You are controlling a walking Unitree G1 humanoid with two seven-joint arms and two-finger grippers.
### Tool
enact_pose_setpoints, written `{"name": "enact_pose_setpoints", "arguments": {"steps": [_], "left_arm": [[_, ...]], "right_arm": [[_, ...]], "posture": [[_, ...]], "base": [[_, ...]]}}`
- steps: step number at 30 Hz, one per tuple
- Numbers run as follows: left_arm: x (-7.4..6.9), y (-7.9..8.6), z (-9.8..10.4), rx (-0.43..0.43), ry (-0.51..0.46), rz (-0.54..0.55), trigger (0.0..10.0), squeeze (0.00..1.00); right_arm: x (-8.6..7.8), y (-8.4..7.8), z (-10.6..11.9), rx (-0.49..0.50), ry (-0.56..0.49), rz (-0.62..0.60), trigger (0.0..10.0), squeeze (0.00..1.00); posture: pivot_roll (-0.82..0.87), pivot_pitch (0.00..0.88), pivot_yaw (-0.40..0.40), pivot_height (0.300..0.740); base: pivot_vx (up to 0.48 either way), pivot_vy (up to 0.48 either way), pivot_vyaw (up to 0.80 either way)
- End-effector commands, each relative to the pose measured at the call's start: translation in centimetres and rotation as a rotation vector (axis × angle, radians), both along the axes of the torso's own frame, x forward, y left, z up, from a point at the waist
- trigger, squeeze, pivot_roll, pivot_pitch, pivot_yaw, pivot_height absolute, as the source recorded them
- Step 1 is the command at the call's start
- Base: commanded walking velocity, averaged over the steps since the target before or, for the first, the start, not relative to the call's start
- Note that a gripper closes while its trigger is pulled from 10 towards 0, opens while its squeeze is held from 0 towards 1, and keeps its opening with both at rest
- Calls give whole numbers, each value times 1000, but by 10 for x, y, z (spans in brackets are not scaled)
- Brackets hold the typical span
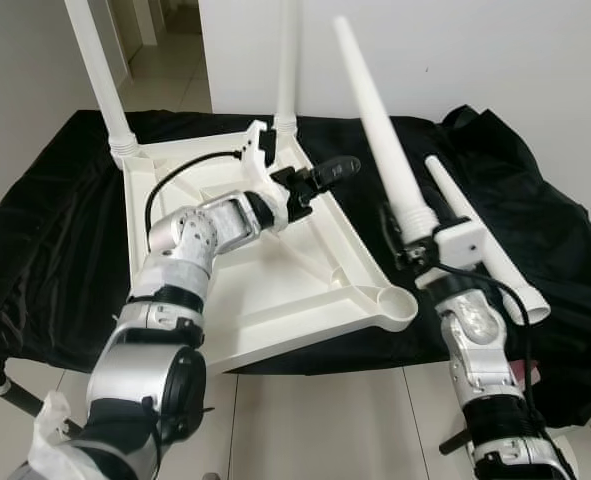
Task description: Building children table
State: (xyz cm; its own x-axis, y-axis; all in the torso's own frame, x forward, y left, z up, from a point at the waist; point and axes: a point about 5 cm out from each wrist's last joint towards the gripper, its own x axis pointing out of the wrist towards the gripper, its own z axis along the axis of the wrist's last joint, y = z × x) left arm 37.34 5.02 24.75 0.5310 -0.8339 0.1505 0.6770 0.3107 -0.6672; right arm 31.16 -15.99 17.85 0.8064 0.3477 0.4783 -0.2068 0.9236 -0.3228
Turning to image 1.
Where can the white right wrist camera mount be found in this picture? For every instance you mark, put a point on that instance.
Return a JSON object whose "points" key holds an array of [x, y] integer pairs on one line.
{"points": [[465, 240]]}

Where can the pink object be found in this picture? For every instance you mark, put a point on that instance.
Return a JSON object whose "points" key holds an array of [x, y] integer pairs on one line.
{"points": [[527, 375]]}

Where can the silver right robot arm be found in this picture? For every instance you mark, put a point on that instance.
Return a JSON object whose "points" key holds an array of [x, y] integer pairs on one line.
{"points": [[475, 330]]}

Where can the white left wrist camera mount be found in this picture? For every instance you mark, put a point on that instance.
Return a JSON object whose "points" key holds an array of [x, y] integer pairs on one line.
{"points": [[260, 170]]}

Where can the black cloth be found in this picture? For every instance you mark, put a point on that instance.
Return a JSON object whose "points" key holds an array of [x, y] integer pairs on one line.
{"points": [[35, 250]]}

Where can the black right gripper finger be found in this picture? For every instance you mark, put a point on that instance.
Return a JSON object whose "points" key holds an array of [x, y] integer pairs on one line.
{"points": [[392, 237]]}

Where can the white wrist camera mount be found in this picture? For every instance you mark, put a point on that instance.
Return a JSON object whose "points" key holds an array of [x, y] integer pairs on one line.
{"points": [[465, 240], [260, 170]]}

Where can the white plastic table top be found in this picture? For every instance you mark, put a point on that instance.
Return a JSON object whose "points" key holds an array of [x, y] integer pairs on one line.
{"points": [[275, 290]]}

